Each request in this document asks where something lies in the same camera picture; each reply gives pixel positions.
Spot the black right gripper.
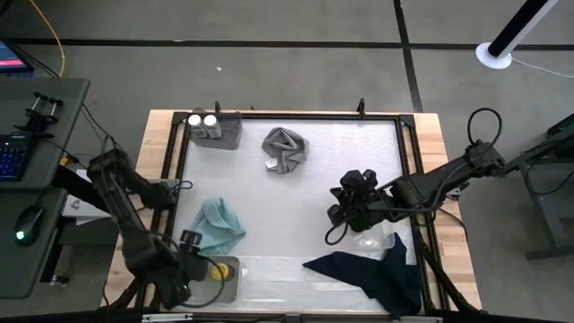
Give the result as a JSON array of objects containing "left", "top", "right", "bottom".
[{"left": 326, "top": 169, "right": 383, "bottom": 233}]

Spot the brown spice jar yellow lid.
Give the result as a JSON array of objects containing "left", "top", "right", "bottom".
[{"left": 210, "top": 262, "right": 236, "bottom": 283}]

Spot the clear bottle white cap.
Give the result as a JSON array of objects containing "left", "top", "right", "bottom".
[{"left": 187, "top": 114, "right": 204, "bottom": 138}]

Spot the spice jar white lid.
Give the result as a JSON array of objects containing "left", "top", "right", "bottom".
[{"left": 202, "top": 114, "right": 223, "bottom": 140}]

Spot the clear plastic container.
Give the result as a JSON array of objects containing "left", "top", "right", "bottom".
[{"left": 349, "top": 222, "right": 396, "bottom": 261}]

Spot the teal cloth napkin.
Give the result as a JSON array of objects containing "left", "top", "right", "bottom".
[{"left": 190, "top": 196, "right": 248, "bottom": 256}]

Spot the grey cloth napkin white label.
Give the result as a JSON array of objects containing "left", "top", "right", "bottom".
[{"left": 261, "top": 127, "right": 310, "bottom": 175}]

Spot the navy blue cloth napkin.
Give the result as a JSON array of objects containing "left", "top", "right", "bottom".
[{"left": 302, "top": 231, "right": 423, "bottom": 318}]

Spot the white paper sheet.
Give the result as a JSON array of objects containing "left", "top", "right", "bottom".
[{"left": 61, "top": 192, "right": 112, "bottom": 226}]

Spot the plain grey plastic bin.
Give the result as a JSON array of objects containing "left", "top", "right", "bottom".
[{"left": 187, "top": 110, "right": 244, "bottom": 151}]

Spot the black computer mouse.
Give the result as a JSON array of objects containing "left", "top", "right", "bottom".
[{"left": 13, "top": 205, "right": 45, "bottom": 247}]

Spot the dark grey desk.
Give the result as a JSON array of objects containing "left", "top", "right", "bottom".
[{"left": 0, "top": 76, "right": 91, "bottom": 301}]

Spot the black keyboard blue backlight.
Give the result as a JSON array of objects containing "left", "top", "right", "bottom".
[{"left": 0, "top": 133, "right": 31, "bottom": 183}]

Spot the black pole white round base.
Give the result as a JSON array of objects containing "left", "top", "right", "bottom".
[{"left": 474, "top": 0, "right": 561, "bottom": 71}]

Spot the computer monitor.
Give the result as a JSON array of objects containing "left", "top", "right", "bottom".
[{"left": 0, "top": 39, "right": 36, "bottom": 75}]

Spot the black cable loop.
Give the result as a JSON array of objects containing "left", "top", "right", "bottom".
[
  {"left": 325, "top": 222, "right": 351, "bottom": 247},
  {"left": 466, "top": 107, "right": 503, "bottom": 147}
]

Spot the dark metal stand frame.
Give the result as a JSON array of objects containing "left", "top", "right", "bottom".
[{"left": 501, "top": 111, "right": 574, "bottom": 261}]

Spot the black clamp bracket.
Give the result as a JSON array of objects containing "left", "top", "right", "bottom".
[{"left": 13, "top": 92, "right": 65, "bottom": 135}]

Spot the white cable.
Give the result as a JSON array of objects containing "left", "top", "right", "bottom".
[{"left": 509, "top": 56, "right": 574, "bottom": 80}]

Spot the yellow cable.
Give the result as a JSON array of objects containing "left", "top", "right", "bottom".
[{"left": 27, "top": 0, "right": 66, "bottom": 78}]

